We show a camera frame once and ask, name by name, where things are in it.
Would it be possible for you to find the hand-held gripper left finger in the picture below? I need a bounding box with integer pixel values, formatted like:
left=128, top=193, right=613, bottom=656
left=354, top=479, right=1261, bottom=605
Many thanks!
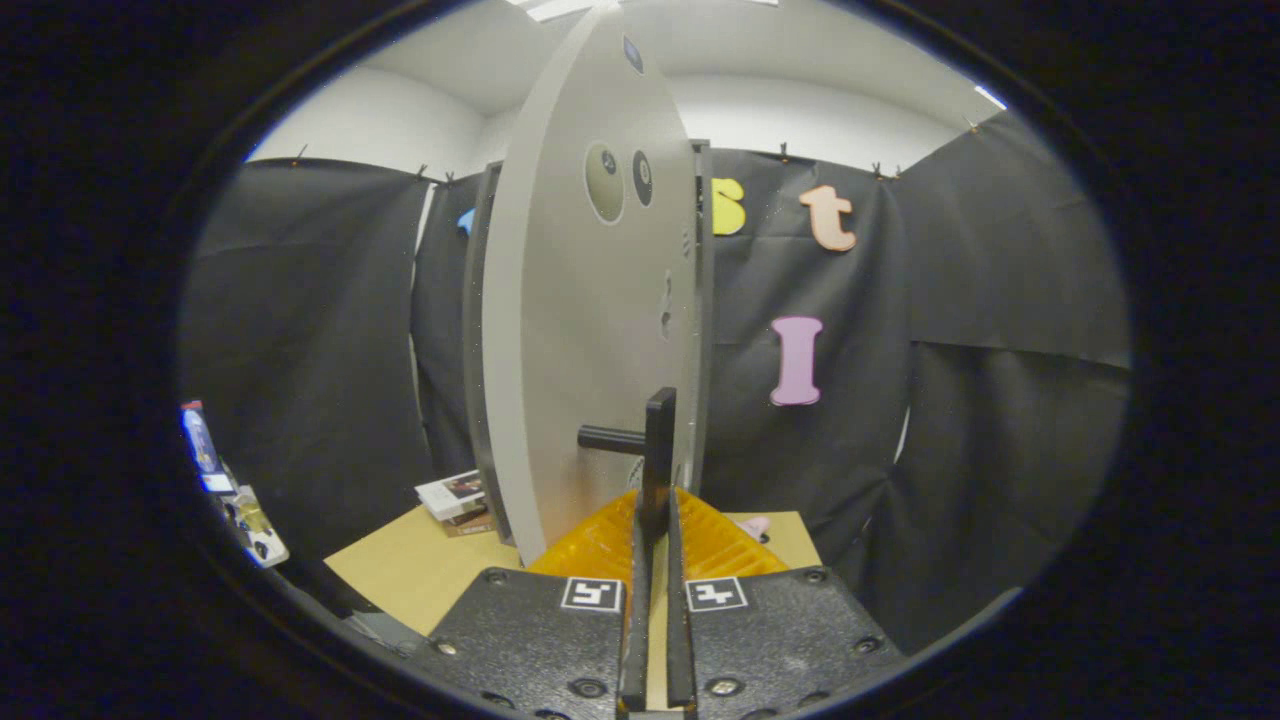
left=405, top=488, right=651, bottom=720

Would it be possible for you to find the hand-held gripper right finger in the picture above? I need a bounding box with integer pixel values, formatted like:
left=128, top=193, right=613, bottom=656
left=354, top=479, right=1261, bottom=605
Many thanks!
left=665, top=488, right=906, bottom=720

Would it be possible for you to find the light grey shoe cabinet door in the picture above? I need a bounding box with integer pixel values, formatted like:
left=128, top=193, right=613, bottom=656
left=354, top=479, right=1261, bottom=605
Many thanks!
left=480, top=5, right=701, bottom=566

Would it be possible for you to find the grey shoe cabinet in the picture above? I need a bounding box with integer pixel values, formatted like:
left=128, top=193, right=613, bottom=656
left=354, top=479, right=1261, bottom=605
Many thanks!
left=462, top=140, right=713, bottom=546

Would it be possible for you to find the white book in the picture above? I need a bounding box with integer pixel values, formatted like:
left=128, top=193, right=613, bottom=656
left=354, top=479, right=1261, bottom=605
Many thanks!
left=415, top=470, right=490, bottom=521

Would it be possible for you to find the white yellow printed packet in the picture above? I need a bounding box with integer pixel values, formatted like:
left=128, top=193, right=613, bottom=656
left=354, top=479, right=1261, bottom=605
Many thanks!
left=221, top=485, right=291, bottom=569

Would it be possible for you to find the black backdrop cloth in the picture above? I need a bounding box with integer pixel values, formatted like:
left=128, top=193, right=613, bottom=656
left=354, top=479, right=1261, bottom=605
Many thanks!
left=180, top=110, right=1136, bottom=656

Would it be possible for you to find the long ceiling light panel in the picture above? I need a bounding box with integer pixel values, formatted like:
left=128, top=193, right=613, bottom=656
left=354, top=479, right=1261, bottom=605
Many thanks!
left=505, top=0, right=601, bottom=22

